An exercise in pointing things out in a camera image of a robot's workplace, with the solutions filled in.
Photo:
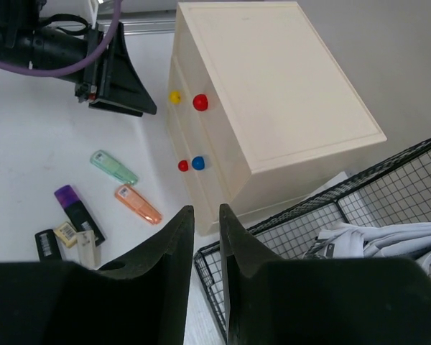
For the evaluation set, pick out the yellow cap black highlighter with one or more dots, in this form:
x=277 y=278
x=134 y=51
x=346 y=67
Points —
x=47 y=246

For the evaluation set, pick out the white eraser with barcode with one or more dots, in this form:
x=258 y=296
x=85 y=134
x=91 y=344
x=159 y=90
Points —
x=66 y=234

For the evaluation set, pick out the cream drawer cabinet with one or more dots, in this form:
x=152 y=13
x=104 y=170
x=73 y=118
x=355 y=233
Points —
x=259 y=108

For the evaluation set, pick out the purple cap black highlighter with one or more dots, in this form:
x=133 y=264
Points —
x=78 y=214

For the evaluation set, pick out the aluminium rail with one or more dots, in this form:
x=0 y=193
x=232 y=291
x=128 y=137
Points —
x=148 y=26

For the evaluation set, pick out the green translucent highlighter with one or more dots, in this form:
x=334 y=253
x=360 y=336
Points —
x=112 y=167

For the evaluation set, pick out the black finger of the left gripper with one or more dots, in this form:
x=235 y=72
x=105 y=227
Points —
x=118 y=86

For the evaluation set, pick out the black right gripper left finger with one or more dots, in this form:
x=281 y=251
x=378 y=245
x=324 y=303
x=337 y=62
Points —
x=138 y=298

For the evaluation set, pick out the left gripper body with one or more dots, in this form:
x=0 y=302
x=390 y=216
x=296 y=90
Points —
x=26 y=41

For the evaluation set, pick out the orange translucent highlighter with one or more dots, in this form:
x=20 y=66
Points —
x=138 y=204

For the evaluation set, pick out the black wire mesh organizer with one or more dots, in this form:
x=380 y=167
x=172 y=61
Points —
x=394 y=191

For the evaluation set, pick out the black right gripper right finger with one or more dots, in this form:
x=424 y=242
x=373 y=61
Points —
x=271 y=300

